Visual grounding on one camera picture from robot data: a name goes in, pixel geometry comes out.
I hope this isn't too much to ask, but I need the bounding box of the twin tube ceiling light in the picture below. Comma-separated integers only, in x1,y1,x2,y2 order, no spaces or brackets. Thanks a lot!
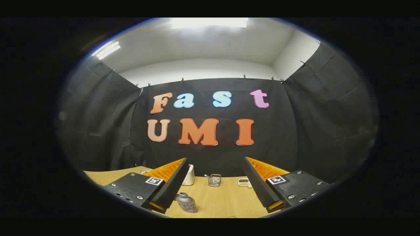
92,41,121,60

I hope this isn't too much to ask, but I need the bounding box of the wooden table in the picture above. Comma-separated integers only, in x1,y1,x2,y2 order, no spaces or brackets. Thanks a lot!
84,166,289,218

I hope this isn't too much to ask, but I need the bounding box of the metal wire basket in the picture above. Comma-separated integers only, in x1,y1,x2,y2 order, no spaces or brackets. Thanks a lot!
205,174,222,187

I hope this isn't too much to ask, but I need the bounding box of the white ceramic utensil holder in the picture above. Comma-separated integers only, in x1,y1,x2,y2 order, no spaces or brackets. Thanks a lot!
181,165,195,186

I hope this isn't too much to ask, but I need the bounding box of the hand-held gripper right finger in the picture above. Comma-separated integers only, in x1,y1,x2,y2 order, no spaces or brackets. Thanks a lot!
242,157,329,213

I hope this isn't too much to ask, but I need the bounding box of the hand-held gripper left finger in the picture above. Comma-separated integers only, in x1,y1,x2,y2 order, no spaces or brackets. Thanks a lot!
104,158,190,214

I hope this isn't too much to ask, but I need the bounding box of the silver juice bottle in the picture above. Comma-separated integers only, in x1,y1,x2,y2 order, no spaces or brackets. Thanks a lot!
176,192,198,213

